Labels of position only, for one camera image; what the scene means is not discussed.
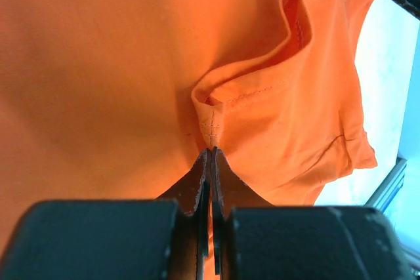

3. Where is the orange t shirt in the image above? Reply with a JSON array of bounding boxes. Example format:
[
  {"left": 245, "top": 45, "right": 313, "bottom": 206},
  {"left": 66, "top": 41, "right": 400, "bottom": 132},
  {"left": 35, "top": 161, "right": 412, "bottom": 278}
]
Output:
[{"left": 1, "top": 0, "right": 377, "bottom": 249}]

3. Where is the right aluminium frame post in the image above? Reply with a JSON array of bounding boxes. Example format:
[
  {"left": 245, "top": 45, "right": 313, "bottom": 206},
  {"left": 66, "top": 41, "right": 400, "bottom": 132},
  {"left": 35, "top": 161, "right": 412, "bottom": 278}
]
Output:
[{"left": 364, "top": 157, "right": 407, "bottom": 212}]

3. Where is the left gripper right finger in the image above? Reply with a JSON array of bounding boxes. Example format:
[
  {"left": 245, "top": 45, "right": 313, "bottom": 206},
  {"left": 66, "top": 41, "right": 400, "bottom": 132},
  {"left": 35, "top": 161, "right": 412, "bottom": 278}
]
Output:
[{"left": 210, "top": 148, "right": 414, "bottom": 279}]

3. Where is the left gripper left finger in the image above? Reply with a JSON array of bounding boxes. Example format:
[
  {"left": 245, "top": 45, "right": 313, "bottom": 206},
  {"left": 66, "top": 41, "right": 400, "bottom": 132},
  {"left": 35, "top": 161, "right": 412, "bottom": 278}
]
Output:
[{"left": 1, "top": 150, "right": 210, "bottom": 279}]

